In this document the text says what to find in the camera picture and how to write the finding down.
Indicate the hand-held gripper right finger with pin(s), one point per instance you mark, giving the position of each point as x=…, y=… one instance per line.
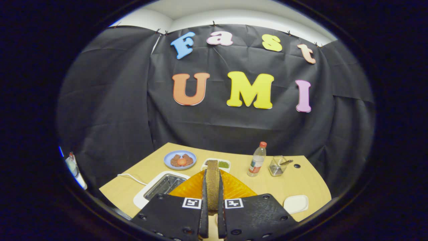
x=257, y=217

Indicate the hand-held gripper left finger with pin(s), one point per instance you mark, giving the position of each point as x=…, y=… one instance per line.
x=170, y=217

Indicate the brown bread slice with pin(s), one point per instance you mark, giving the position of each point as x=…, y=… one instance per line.
x=212, y=187

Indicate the white toaster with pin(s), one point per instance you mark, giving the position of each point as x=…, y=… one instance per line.
x=142, y=197

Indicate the white square plate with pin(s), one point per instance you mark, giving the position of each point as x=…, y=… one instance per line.
x=296, y=204

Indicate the metal mesh utensil holder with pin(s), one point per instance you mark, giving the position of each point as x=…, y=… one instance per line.
x=277, y=169

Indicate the clear water bottle red cap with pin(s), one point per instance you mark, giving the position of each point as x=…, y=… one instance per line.
x=256, y=162

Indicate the reddish meat slices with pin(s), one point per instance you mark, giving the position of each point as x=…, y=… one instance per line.
x=174, y=162

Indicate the orange tomato piece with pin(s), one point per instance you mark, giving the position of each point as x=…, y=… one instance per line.
x=181, y=161

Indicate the blue plate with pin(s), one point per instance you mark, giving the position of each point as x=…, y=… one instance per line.
x=169, y=157

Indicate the white divided dish with grains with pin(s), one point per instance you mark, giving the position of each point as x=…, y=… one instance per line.
x=224, y=164

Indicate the small bottle with red top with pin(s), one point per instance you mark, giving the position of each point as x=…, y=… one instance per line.
x=71, y=165

